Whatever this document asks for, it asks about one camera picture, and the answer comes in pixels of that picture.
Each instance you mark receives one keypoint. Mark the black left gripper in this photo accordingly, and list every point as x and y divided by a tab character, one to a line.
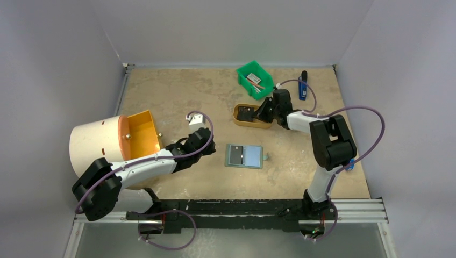
212	150

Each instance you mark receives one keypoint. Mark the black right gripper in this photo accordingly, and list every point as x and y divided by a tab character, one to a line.
268	106

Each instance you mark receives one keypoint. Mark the black credit card stack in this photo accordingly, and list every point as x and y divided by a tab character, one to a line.
245	113

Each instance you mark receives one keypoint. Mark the teal card holder wallet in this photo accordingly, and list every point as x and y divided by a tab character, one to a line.
254	156

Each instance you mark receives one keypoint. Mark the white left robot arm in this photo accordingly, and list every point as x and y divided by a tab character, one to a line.
98	188

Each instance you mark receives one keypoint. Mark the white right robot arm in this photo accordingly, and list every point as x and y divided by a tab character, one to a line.
332	143

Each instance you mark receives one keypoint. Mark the tan oval tray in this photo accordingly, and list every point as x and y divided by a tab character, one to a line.
256	122

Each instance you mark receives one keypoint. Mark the small items in bin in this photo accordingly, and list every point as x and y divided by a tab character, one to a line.
255	82

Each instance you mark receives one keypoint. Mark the blue black lighter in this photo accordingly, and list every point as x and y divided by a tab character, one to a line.
302	85

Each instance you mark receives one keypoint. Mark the green plastic bin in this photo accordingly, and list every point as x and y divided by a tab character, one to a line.
256	69

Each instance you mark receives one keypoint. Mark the orange drawer tray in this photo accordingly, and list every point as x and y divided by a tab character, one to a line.
138	136

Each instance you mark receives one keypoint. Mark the small blue object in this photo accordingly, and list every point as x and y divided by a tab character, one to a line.
351	166

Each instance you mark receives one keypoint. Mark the white cylinder drum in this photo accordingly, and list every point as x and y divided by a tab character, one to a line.
104	138

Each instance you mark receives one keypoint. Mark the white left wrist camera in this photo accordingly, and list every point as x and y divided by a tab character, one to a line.
196	121

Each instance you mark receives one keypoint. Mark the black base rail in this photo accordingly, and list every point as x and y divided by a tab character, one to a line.
176	226

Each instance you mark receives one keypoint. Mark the aluminium frame rail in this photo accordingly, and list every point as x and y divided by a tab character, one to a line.
340	210

